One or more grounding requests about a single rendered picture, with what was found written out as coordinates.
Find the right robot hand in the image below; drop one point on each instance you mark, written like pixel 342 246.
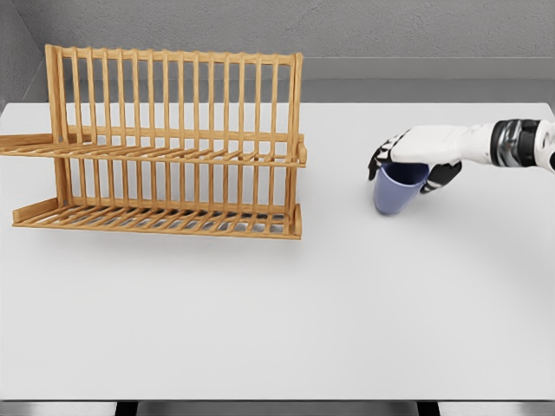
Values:
pixel 420 145

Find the blue cup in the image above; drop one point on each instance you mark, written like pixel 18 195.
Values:
pixel 395 190

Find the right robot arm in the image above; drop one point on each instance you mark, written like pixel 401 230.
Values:
pixel 507 142

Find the wooden two-tier dish rack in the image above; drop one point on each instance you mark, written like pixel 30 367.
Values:
pixel 173 147

